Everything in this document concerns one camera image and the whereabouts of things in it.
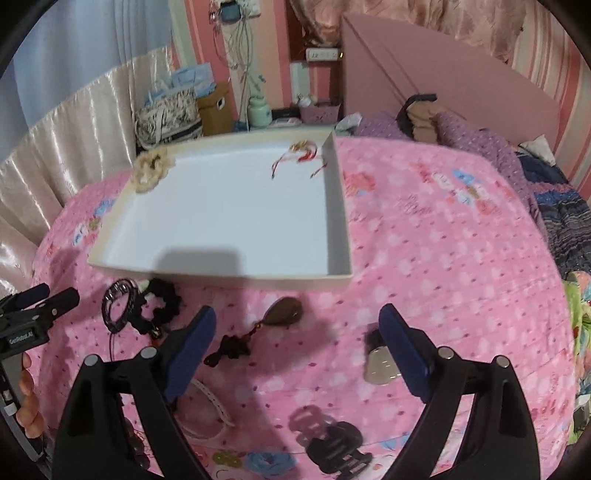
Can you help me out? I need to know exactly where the black hair claw clip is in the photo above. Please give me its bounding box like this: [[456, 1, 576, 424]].
[[288, 405, 373, 479]]

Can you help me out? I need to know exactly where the green ceramic jar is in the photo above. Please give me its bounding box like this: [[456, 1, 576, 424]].
[[247, 95, 273, 129]]

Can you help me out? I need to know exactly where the orange gourd red cord pendant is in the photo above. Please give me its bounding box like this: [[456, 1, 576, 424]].
[[121, 392, 161, 475]]

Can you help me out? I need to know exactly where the brown teardrop stone pendant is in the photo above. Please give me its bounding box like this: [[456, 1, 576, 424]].
[[204, 297, 304, 368]]

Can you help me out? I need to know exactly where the pink patterned curtain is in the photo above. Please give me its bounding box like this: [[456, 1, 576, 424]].
[[290, 0, 526, 62]]

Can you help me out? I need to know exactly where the pink floral bedspread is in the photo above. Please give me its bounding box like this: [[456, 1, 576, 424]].
[[29, 135, 578, 480]]

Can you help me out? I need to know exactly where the purple dotted pillow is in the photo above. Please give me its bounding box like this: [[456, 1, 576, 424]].
[[355, 112, 540, 220]]

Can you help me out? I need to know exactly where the person's left hand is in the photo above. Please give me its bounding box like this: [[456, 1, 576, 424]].
[[16, 353, 45, 439]]

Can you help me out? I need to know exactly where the jade pendant black cord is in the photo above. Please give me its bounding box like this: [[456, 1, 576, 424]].
[[362, 329, 402, 386]]

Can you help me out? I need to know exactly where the white wall power strip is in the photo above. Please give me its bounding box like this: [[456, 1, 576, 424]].
[[305, 47, 342, 63]]

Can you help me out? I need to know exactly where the brown cardboard storage box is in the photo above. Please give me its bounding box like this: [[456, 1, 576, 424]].
[[197, 81, 235, 136]]

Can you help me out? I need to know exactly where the white shallow cardboard tray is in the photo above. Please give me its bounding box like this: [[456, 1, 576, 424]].
[[88, 127, 353, 290]]

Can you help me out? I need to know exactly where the pink padded headboard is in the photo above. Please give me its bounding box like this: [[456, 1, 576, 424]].
[[341, 13, 559, 145]]

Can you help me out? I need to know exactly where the light blue paper bag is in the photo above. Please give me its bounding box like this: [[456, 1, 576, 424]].
[[159, 63, 216, 98]]

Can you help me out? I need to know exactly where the cream satin curtain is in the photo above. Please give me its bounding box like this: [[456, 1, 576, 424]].
[[1, 47, 171, 295]]

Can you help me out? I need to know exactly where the dark patterned blanket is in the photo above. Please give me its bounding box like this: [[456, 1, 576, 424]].
[[517, 152, 591, 278]]

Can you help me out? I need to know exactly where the blue device on wall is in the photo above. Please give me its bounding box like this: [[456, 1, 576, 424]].
[[219, 0, 242, 24]]

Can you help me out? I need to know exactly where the red cord gold charm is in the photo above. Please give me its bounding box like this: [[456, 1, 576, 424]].
[[270, 140, 328, 179]]

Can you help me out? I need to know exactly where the black velvet scrunchie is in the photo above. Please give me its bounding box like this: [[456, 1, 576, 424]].
[[129, 278, 181, 340]]

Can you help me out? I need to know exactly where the black cord bracelet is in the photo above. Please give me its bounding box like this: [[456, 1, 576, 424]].
[[101, 277, 143, 361]]

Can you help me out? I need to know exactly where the black white floral tote bag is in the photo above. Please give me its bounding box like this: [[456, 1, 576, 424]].
[[134, 88, 204, 150]]

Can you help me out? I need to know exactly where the pink plastic basket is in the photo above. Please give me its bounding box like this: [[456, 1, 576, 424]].
[[300, 103, 341, 125]]

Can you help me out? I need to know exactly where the cream fabric flower scrunchie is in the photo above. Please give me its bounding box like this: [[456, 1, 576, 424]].
[[130, 147, 175, 194]]

